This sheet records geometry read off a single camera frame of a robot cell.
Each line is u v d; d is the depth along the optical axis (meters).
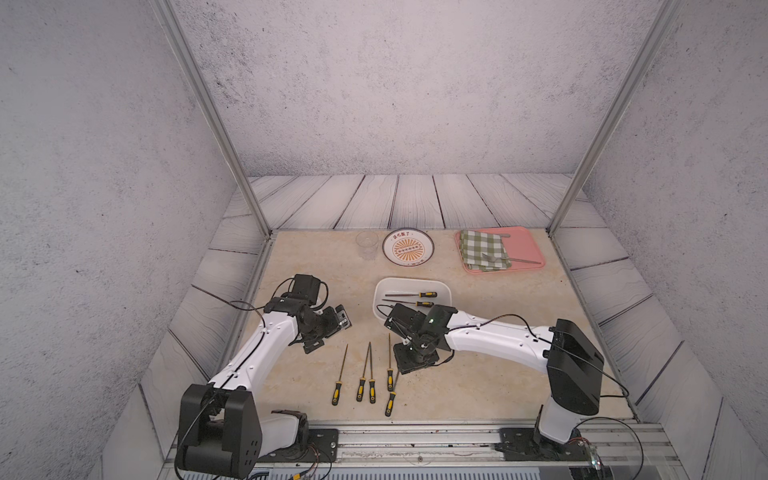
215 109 0.87
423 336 0.58
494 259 1.10
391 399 0.80
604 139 0.93
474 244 1.15
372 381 0.83
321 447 0.73
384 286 1.00
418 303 0.99
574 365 0.44
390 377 0.84
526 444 0.73
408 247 1.15
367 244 1.13
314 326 0.70
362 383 0.83
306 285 0.67
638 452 0.72
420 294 1.01
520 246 1.16
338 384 0.83
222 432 0.40
